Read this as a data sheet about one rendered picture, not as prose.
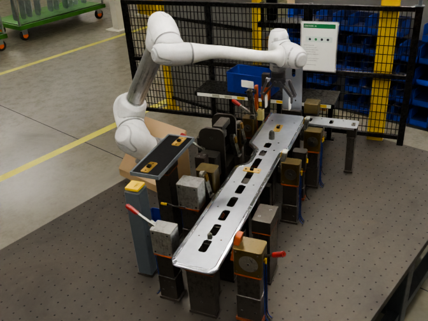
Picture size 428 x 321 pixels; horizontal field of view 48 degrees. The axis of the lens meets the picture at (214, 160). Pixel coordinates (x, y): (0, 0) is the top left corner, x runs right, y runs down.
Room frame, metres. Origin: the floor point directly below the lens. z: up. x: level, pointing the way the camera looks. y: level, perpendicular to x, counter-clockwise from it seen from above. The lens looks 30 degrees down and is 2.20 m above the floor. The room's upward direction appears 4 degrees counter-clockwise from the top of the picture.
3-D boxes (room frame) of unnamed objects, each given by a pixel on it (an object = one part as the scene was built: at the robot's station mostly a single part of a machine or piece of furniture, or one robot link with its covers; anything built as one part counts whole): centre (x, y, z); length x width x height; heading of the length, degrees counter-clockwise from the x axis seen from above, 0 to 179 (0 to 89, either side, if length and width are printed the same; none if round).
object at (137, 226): (1.66, 0.33, 0.92); 0.08 x 0.08 x 0.44; 66
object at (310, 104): (2.60, -0.60, 0.88); 0.08 x 0.08 x 0.36; 66
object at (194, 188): (1.74, 0.12, 0.90); 0.13 x 0.08 x 0.41; 66
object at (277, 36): (2.39, -0.37, 1.47); 0.13 x 0.11 x 0.16; 19
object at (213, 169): (1.90, 0.05, 0.89); 0.12 x 0.08 x 0.38; 66
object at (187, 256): (1.95, -0.18, 1.00); 1.38 x 0.22 x 0.02; 156
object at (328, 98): (2.88, -0.36, 1.01); 0.90 x 0.22 x 0.03; 66
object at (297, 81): (2.64, -0.48, 1.17); 0.12 x 0.01 x 0.34; 66
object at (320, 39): (2.86, -0.68, 1.30); 0.23 x 0.02 x 0.31; 66
